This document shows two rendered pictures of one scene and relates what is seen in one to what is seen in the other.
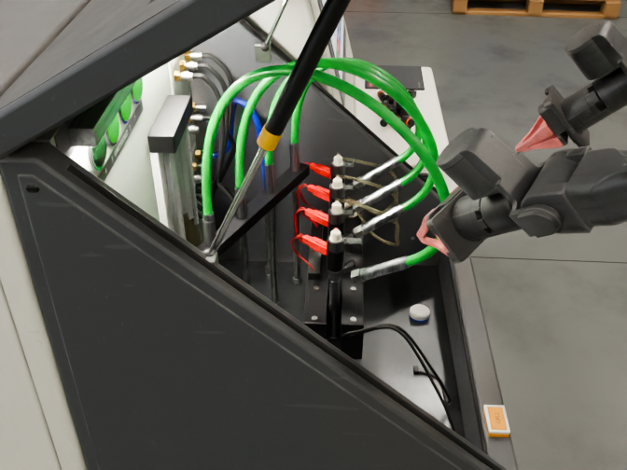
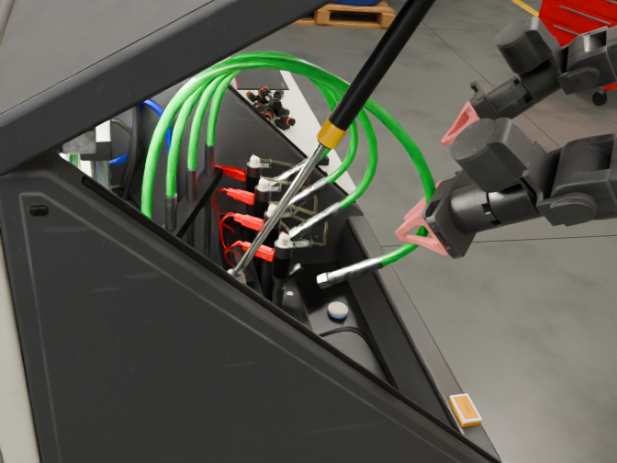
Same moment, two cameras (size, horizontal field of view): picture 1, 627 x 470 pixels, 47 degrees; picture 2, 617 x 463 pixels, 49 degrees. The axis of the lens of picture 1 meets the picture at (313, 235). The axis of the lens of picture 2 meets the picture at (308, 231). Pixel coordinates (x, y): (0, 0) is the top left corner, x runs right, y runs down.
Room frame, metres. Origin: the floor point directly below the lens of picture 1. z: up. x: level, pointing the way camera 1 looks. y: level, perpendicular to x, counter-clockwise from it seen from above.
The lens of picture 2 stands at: (0.14, 0.23, 1.70)
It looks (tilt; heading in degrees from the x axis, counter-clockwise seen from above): 34 degrees down; 339
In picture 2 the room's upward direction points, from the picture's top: 8 degrees clockwise
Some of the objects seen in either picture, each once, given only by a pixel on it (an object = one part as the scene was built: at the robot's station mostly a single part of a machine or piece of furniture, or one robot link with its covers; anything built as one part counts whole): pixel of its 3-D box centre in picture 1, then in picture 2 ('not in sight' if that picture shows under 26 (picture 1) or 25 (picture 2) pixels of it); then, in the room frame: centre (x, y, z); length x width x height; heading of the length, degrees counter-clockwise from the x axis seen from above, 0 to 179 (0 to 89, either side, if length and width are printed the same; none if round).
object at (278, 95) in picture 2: (398, 103); (273, 103); (1.65, -0.21, 1.01); 0.23 x 0.11 x 0.06; 178
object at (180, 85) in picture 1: (192, 117); not in sight; (1.18, 0.22, 1.20); 0.13 x 0.03 x 0.31; 178
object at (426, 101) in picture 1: (398, 125); (274, 125); (1.62, -0.21, 0.97); 0.70 x 0.22 x 0.03; 178
